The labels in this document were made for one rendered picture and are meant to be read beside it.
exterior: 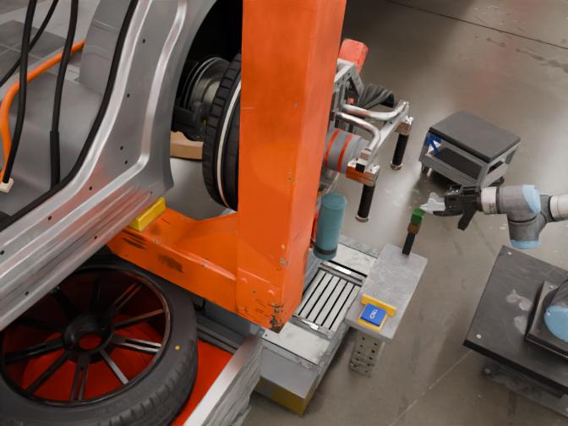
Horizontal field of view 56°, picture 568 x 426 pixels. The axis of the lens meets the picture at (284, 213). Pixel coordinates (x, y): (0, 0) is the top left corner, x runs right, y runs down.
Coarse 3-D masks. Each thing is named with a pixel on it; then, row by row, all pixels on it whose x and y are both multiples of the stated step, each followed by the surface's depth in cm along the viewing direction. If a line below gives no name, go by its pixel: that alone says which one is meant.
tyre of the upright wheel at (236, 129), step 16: (240, 64) 163; (224, 80) 163; (224, 96) 162; (240, 96) 161; (224, 112) 162; (208, 128) 164; (208, 144) 166; (224, 144) 164; (208, 160) 169; (224, 160) 167; (208, 176) 174; (224, 176) 170; (208, 192) 182; (224, 192) 176
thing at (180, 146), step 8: (176, 136) 332; (184, 136) 333; (176, 144) 326; (184, 144) 326; (192, 144) 327; (200, 144) 327; (176, 152) 319; (184, 152) 319; (192, 152) 320; (200, 152) 320
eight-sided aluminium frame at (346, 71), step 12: (336, 72) 175; (348, 72) 172; (336, 84) 166; (348, 84) 191; (360, 84) 190; (348, 96) 197; (360, 96) 195; (324, 168) 208; (324, 180) 208; (336, 180) 210; (324, 192) 203
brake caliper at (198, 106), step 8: (176, 104) 189; (200, 104) 188; (176, 112) 189; (184, 112) 187; (192, 112) 186; (200, 112) 190; (176, 120) 192; (184, 120) 190; (192, 120) 188; (200, 120) 194; (176, 128) 194; (184, 128) 192; (192, 128) 190; (200, 128) 194
